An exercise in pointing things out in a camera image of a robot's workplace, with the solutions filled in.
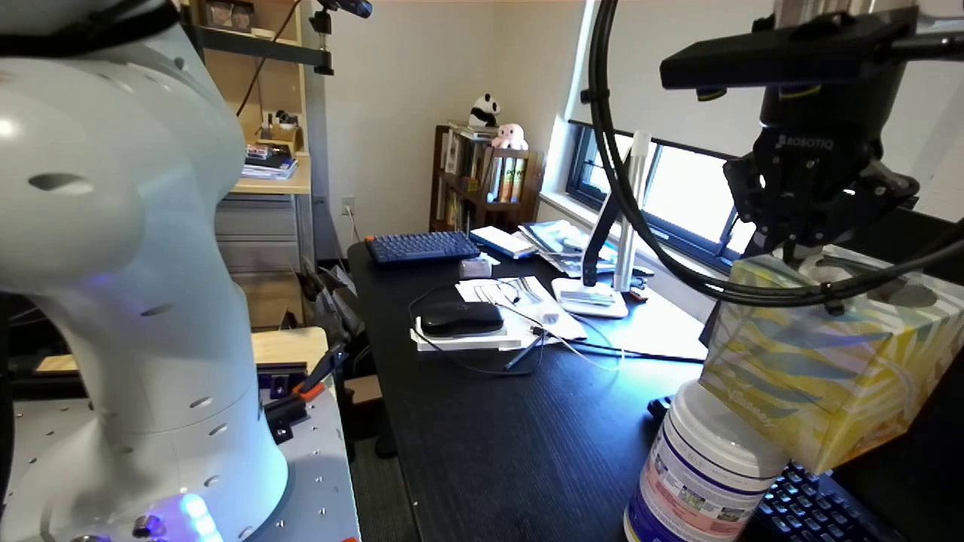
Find yellow patterned tissue box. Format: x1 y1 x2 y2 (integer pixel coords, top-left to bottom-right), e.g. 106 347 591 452
699 245 964 474

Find pink plush toy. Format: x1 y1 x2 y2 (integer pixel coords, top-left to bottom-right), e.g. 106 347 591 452
490 121 529 152

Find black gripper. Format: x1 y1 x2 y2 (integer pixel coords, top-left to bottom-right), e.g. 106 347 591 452
720 85 922 272

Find red and black cable bundle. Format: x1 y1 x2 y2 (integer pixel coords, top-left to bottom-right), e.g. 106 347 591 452
255 340 353 444

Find white drawer cabinet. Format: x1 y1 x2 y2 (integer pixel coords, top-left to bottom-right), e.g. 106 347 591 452
214 190 303 281

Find small wooden bookshelf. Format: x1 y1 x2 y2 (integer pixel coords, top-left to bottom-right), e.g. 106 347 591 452
429 121 545 234

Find white monitor on stand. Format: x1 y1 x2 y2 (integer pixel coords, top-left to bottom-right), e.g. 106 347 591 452
548 126 657 322

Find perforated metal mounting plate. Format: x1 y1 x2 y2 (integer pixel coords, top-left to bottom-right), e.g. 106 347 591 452
0 388 364 542

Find printed white papers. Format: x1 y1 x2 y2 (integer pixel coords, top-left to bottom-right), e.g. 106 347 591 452
451 275 587 343

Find open magazine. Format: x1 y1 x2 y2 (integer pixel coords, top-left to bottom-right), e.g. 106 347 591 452
514 216 657 284

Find tall wooden shelf unit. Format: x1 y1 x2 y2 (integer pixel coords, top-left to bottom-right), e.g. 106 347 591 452
184 0 314 199

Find blue book stack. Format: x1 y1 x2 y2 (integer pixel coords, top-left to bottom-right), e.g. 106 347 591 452
238 144 302 182

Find large white paper sheet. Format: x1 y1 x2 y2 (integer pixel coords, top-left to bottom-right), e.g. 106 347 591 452
591 286 720 368

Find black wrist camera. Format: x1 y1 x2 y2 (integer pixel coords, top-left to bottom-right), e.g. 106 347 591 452
657 4 922 101

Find white roller blind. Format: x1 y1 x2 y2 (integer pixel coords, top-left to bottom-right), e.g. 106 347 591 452
556 0 964 229

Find white wipes bottle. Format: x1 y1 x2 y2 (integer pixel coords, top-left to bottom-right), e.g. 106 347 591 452
620 375 796 542

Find black keyboard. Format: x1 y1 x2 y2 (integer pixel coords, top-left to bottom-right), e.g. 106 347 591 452
644 390 891 542

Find black wallet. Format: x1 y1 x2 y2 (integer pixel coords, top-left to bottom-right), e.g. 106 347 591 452
418 298 505 340

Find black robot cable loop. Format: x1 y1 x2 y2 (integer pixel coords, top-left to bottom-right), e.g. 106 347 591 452
586 0 964 311

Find panda plush toy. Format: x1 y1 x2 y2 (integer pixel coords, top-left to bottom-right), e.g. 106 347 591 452
464 90 502 137

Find black framed window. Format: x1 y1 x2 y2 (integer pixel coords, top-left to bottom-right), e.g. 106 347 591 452
562 117 771 277

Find black mounting bar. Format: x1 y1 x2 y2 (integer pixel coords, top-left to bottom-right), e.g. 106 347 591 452
189 18 336 77

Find grey metal pole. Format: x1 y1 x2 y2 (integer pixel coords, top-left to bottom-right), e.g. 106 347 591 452
302 10 344 266

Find small white box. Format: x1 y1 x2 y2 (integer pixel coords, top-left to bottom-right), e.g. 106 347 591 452
457 252 502 281

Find light wooden board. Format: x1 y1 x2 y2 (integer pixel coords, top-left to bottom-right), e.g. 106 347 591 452
33 326 331 380

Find stack of white books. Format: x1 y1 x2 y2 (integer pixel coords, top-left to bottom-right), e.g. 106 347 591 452
471 223 538 262

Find black camera on pole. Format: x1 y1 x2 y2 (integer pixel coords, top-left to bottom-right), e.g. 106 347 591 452
308 0 376 36

